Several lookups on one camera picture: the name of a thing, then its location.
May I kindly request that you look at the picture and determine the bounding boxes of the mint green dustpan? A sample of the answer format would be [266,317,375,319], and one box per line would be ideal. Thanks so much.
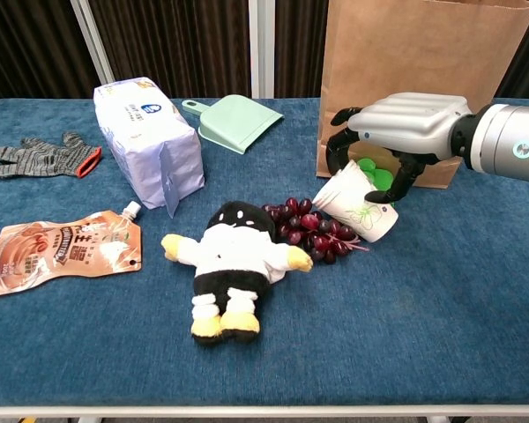
[181,94,285,155]

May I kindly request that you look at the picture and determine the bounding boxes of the orange spout drink pouch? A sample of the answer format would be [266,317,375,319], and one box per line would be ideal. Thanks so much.
[0,201,144,301]

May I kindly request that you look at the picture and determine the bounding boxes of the dark pleated partition panel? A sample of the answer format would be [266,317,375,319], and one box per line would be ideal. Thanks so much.
[493,0,529,107]
[262,0,332,100]
[87,0,264,100]
[0,0,115,107]

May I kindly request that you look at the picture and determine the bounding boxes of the grey striped work glove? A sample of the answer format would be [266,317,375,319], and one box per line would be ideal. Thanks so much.
[0,130,103,180]

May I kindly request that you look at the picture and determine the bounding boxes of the black white penguin plush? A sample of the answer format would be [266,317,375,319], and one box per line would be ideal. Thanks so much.
[160,200,314,345]

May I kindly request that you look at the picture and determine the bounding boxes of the white lavender tissue pack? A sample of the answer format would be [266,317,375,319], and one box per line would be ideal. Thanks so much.
[92,75,206,219]

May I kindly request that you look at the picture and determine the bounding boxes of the blue felt table mat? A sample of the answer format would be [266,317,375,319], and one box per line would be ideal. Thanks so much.
[0,97,529,409]

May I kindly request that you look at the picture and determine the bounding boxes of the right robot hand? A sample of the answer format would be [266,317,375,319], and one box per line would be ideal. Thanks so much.
[327,91,475,204]

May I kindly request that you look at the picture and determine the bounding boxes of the green toy brick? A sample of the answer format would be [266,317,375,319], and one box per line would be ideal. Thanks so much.
[356,157,398,207]

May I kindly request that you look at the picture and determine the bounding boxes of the purple grape bunch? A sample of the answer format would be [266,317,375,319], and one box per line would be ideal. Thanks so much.
[262,197,370,264]

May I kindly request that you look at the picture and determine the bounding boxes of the brown paper bag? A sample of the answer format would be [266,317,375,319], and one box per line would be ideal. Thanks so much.
[316,0,529,190]

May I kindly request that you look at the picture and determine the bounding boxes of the white paper cup stack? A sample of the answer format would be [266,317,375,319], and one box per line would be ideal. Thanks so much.
[311,159,400,243]

